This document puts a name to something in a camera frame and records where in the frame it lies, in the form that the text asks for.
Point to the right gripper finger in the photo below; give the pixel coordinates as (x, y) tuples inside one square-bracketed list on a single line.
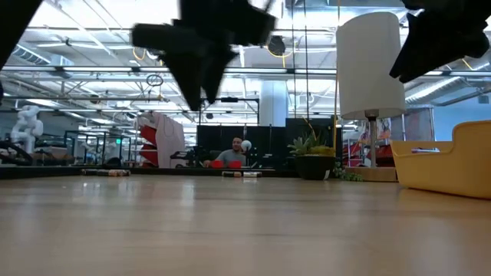
[(429, 53)]

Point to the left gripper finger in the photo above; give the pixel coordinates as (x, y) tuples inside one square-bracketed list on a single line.
[(216, 76), (188, 80)]

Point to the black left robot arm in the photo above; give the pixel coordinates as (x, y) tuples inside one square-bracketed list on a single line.
[(11, 19)]

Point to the black gantry stand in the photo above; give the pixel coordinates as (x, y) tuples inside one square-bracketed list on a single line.
[(238, 99)]

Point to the white cylindrical table lamp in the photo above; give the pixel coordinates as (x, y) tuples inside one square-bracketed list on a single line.
[(370, 65)]

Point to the white building column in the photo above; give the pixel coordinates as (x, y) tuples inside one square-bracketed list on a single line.
[(273, 103)]

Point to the red rack with pale cover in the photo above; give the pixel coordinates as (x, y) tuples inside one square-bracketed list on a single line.
[(169, 142)]

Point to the black desk equipment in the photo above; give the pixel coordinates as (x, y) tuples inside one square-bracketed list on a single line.
[(192, 155)]

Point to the white round ball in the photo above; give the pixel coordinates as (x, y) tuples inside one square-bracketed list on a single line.
[(246, 145)]

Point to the person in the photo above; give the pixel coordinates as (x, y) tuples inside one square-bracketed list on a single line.
[(232, 153)]

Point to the red box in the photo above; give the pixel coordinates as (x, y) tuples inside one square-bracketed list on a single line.
[(235, 164), (217, 164)]

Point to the black partition curtain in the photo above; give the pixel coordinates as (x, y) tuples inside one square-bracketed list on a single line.
[(276, 142)]

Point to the long ceiling light strip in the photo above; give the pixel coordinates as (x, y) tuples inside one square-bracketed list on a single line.
[(96, 70)]

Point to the silver black battery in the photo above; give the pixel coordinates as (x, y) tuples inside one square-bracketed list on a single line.
[(252, 174)]

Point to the red storage shelf rack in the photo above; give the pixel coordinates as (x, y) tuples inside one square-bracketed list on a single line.
[(385, 155)]

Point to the yellow plastic bin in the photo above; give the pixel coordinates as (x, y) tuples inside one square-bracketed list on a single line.
[(441, 172)]

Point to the potted succulent plant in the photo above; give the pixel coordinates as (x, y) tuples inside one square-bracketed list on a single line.
[(312, 166)]

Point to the white robot figure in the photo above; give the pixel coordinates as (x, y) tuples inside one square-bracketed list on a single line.
[(27, 126)]

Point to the silver ventilation duct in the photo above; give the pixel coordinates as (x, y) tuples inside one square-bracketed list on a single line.
[(34, 55), (441, 92)]

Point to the black frame workstation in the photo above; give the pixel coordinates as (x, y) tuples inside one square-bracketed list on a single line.
[(96, 132)]

